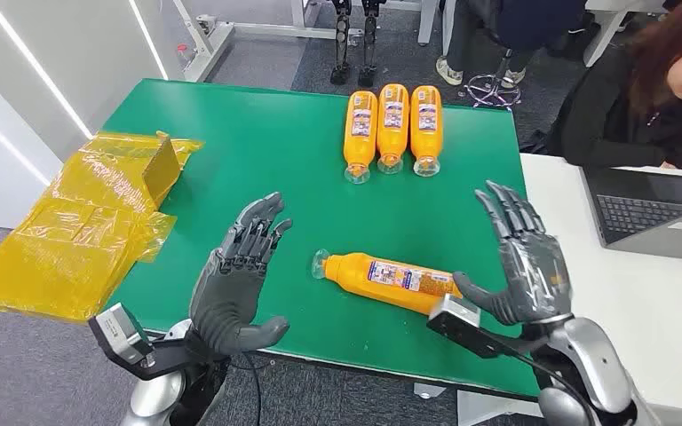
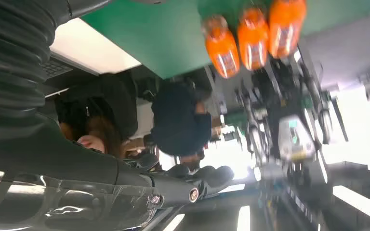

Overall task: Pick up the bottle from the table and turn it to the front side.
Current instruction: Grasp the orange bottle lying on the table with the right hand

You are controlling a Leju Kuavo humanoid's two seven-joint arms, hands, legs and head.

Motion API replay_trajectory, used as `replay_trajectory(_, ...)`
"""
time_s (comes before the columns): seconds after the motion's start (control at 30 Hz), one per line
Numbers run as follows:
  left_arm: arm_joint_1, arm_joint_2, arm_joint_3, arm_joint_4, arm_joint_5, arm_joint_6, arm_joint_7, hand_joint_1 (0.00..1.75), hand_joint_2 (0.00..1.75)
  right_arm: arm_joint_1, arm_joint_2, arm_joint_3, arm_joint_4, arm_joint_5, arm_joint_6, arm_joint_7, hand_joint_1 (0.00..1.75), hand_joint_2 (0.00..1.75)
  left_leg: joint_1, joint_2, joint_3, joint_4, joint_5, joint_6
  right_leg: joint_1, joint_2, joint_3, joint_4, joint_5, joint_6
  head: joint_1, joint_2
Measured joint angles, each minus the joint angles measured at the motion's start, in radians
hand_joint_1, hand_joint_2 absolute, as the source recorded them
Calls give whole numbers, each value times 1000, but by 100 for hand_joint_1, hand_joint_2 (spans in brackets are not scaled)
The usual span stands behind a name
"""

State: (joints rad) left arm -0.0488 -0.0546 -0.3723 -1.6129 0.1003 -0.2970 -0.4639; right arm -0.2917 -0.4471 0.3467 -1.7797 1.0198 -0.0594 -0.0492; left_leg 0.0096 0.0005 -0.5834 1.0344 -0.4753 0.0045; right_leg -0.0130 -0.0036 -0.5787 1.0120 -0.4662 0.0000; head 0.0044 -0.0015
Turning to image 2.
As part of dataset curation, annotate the orange detergent bottle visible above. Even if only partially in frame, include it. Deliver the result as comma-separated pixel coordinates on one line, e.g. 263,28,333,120
267,0,307,60
237,7,270,71
201,15,240,79

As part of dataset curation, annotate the dark grey laptop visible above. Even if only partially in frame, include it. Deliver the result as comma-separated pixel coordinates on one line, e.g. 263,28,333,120
41,54,101,96

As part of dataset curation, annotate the green table mat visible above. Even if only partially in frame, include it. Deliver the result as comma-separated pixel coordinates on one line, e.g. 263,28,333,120
81,0,370,80

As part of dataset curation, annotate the person on stool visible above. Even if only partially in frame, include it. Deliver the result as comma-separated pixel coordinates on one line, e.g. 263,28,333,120
150,71,213,169

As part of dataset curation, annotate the person at laptop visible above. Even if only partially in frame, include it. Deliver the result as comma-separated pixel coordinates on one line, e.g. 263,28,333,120
54,72,138,160

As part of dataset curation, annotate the black legged background robot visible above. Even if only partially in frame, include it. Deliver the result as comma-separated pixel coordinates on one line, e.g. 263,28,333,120
234,51,350,231

